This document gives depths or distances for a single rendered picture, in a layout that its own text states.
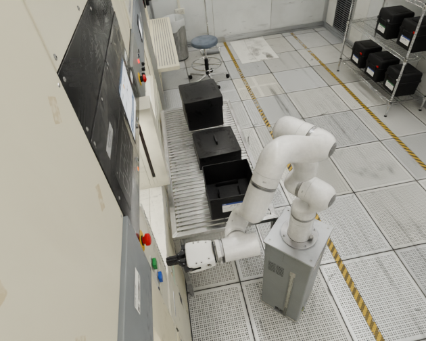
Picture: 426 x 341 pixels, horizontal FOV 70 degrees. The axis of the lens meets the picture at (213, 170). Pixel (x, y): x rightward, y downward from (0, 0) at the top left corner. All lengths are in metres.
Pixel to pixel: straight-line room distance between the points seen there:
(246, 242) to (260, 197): 0.19
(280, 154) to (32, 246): 0.72
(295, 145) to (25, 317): 0.82
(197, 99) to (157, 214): 0.95
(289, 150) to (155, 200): 1.00
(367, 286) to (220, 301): 1.04
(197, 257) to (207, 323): 1.24
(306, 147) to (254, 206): 0.25
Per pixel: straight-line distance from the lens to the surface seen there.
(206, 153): 2.02
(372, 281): 2.59
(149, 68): 3.02
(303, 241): 1.69
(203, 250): 1.12
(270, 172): 0.97
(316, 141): 1.02
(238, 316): 2.32
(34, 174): 0.44
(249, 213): 1.03
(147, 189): 1.86
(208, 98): 2.27
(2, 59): 0.45
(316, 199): 1.38
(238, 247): 1.10
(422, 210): 3.14
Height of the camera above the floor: 2.18
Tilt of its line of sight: 44 degrees down
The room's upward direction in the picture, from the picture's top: 7 degrees counter-clockwise
